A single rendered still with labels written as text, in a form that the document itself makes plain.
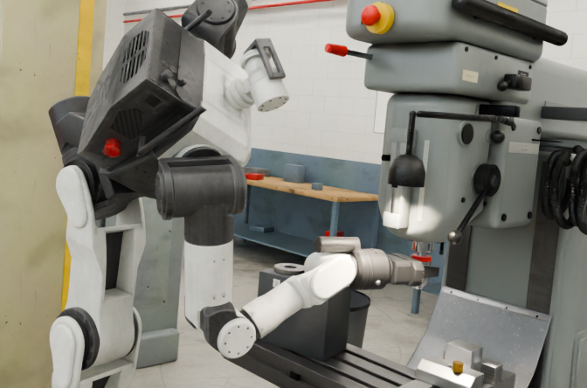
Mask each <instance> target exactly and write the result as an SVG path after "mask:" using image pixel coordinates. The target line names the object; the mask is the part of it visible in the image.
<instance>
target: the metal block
mask: <svg viewBox="0 0 587 388"><path fill-rule="evenodd" d="M482 351H483V347H482V346H479V345H476V344H473V343H469V342H466V341H463V340H460V339H456V340H454V341H451V342H449V343H447V344H446V347H445V360H447V361H450V362H453V361H455V360H458V361H461V362H463V363H464V366H465V367H467V368H470V369H472V370H475V371H479V372H480V367H481V359H482Z"/></svg>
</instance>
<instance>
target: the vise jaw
mask: <svg viewBox="0 0 587 388"><path fill-rule="evenodd" d="M416 379H418V380H421V381H424V382H426V383H428V384H430V385H435V386H437V387H439V388H482V387H483V379H484V373H482V372H479V371H475V370H472V369H470V368H467V367H465V366H464V369H463V372H462V373H457V372H454V371H452V362H450V361H447V360H445V359H442V358H439V357H435V356H433V355H430V356H428V357H424V358H422V359H421V361H420V363H419V364H418V367H417V369H416Z"/></svg>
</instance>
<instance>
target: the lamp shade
mask: <svg viewBox="0 0 587 388"><path fill-rule="evenodd" d="M388 184H393V185H398V186H406V187H425V167H424V163H423V161H422V160H421V159H419V158H418V157H417V156H414V155H413V154H404V155H399V156H397V157H395V158H394V159H393V161H392V163H391V165H390V168H389V174H388Z"/></svg>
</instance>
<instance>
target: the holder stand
mask: <svg viewBox="0 0 587 388"><path fill-rule="evenodd" d="M304 273H305V271H304V266H302V265H297V264H290V263H280V264H276V265H274V268H269V269H266V270H262V271H259V289H258V297H260V296H261V295H264V294H266V293H268V292H269V291H271V290H272V289H274V288H276V287H277V286H278V285H279V284H281V283H282V282H284V281H286V280H287V279H289V278H290V277H292V276H296V275H300V274H304ZM350 300H351V289H350V288H349V287H345V288H344V289H343V290H342V291H340V292H339V293H337V294H336V295H334V296H333V297H331V298H330V299H328V300H327V301H325V302H323V303H322V304H321V305H314V306H312V307H311V308H301V309H300V310H299V311H297V312H296V313H294V314H293V315H291V316H289V317H288V318H287V319H286V320H285V321H283V322H282V323H281V324H280V325H279V326H278V327H277V328H276V329H274V330H273V331H272V332H270V333H269V334H267V335H266V336H264V337H263V338H261V339H257V340H260V341H262V342H265V343H270V344H272V345H275V346H278V347H281V348H283V349H286V350H291V351H294V352H297V353H300V354H302V355H305V356H308V357H312V358H315V359H318V360H321V361H324V360H326V359H328V358H330V357H332V356H334V355H336V354H338V353H340V352H342V351H344V350H346V346H347V337H348V327H349V309H350Z"/></svg>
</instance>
